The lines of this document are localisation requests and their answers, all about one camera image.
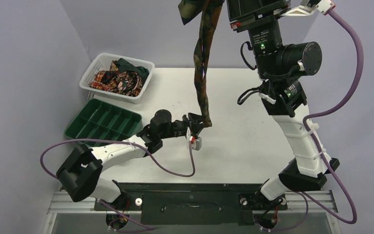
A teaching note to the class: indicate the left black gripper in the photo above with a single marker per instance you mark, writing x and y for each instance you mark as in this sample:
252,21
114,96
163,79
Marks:
195,119

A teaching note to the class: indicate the orange green patterned tie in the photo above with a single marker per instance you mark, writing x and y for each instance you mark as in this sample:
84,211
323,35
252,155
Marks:
210,11

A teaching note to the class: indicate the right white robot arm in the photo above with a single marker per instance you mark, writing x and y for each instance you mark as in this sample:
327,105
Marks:
279,67

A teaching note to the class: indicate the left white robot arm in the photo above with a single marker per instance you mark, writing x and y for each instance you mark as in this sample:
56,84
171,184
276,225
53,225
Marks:
80,174

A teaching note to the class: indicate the red patterned ties pile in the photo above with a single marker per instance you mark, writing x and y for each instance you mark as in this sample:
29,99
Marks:
128,83

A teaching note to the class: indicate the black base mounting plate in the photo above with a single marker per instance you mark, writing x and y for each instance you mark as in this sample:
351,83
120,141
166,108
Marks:
223,203

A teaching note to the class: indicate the white plastic basket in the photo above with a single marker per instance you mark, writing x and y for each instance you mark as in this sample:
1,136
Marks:
103,62

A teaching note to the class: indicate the dark green tie in basket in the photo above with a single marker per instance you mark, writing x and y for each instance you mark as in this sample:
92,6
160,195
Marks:
123,65

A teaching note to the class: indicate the green compartment tray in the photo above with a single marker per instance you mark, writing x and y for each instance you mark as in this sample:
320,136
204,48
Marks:
101,120

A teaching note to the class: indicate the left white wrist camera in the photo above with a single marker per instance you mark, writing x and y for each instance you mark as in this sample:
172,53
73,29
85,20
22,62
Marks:
194,142

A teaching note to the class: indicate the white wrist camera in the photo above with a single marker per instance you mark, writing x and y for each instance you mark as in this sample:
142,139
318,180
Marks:
194,142
309,7

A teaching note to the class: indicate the aluminium frame rail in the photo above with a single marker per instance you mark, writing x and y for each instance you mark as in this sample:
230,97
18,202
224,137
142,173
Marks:
62,204

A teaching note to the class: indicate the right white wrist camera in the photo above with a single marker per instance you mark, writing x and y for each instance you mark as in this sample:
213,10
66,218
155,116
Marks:
309,7

